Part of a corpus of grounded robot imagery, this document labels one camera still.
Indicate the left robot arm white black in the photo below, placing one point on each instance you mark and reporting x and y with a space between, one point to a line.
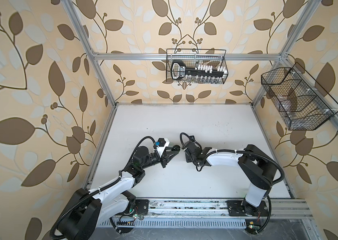
80 217

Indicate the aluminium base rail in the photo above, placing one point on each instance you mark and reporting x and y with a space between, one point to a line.
208 213

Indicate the black wire basket right wall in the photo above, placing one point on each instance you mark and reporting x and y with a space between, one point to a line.
303 103

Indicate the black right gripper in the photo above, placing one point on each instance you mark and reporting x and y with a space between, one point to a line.
187 158

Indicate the black socket holder tool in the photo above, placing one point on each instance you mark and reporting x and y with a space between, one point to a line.
179 70

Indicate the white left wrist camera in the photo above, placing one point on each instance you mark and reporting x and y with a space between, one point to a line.
161 145

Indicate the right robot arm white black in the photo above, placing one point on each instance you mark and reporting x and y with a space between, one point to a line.
261 170

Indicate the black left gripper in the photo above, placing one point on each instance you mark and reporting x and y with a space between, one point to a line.
165 159

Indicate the black round earbud case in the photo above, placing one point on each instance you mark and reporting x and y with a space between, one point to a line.
176 148

